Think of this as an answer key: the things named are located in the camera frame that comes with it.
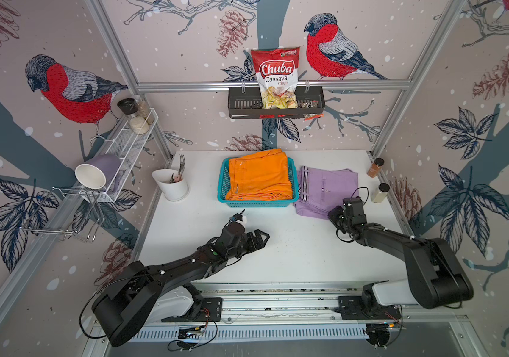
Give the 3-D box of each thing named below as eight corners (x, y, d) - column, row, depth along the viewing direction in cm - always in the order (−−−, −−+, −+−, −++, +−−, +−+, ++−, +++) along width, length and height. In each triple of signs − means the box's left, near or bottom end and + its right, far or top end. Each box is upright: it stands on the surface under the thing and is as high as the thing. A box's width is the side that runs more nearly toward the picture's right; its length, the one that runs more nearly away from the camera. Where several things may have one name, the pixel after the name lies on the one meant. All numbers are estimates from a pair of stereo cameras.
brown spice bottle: (373, 178, 111) (381, 166, 104) (365, 173, 114) (372, 161, 106) (378, 173, 113) (386, 161, 106) (370, 168, 116) (378, 156, 108)
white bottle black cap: (372, 203, 103) (381, 191, 95) (369, 195, 106) (378, 183, 98) (382, 203, 103) (391, 191, 95) (379, 195, 106) (388, 183, 98)
